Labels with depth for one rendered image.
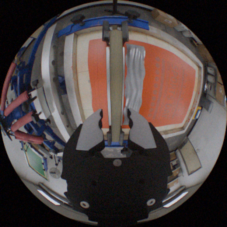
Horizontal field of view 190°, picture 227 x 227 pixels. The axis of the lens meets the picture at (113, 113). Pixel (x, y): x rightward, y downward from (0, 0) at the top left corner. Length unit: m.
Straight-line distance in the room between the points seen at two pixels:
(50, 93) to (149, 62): 0.38
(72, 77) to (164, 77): 0.37
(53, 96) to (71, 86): 0.08
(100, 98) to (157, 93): 0.24
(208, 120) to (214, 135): 0.71
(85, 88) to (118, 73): 0.17
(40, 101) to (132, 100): 0.36
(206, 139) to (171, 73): 3.67
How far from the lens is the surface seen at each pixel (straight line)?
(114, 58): 0.17
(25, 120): 0.52
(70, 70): 0.28
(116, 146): 0.42
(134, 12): 0.29
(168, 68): 0.36
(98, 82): 0.28
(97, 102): 0.31
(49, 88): 0.29
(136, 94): 0.29
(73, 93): 0.29
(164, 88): 0.36
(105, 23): 0.27
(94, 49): 0.30
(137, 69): 0.28
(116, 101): 0.18
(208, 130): 3.82
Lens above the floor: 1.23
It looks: 58 degrees down
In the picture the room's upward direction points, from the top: 180 degrees counter-clockwise
